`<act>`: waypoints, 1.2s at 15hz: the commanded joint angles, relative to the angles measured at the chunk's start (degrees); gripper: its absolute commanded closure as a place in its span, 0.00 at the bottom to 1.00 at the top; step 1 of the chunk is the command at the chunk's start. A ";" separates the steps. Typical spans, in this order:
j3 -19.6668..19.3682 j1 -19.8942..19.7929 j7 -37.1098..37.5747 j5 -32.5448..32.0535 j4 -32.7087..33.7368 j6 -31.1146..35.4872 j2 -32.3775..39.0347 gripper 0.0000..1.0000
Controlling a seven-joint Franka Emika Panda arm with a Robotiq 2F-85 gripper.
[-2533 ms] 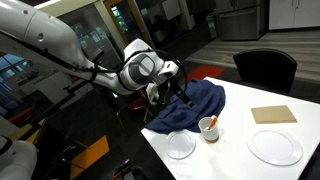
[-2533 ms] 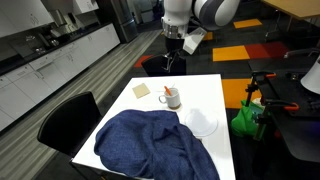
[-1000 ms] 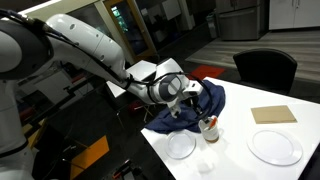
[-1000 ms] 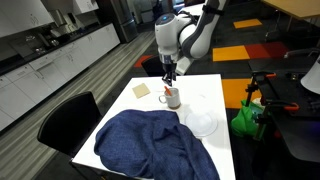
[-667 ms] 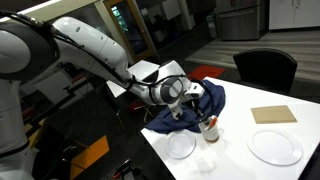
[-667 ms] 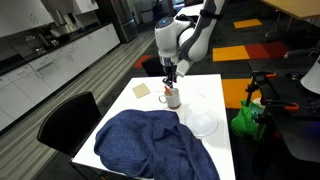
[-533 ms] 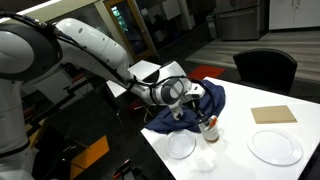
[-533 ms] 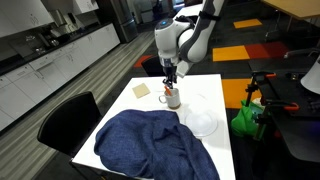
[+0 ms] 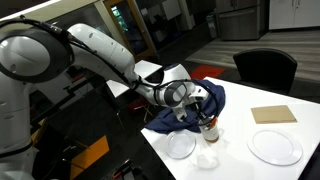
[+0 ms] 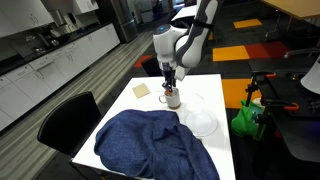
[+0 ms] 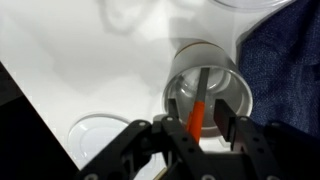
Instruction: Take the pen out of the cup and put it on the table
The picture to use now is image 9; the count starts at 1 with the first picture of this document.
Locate small clear plastic plate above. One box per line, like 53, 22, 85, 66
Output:
165, 129, 197, 160

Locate white kitchen base cabinets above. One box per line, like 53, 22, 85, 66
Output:
268, 0, 320, 31

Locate round brown cork coaster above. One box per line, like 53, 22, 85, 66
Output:
203, 136, 220, 144

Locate black chair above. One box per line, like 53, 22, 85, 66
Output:
232, 48, 298, 96

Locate small white side table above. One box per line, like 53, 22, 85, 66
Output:
105, 59, 163, 99

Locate black clamp orange handle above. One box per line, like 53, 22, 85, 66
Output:
111, 159, 143, 180

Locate black stand bar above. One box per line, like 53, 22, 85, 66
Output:
29, 74, 108, 124

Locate tall grey trash bin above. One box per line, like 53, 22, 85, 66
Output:
205, 12, 220, 39

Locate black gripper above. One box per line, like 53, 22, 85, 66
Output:
190, 99, 214, 126

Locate wooden legged stand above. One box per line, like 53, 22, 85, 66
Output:
133, 96, 158, 123

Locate large clear plastic plate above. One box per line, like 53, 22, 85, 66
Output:
246, 129, 304, 167

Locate wood framed glass door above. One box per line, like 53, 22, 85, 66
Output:
94, 0, 158, 63

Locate stainless steel fridge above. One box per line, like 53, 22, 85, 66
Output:
214, 0, 269, 42

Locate blue denim cloth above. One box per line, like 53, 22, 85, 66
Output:
144, 78, 227, 135

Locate white ceramic mug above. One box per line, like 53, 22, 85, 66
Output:
198, 118, 220, 144

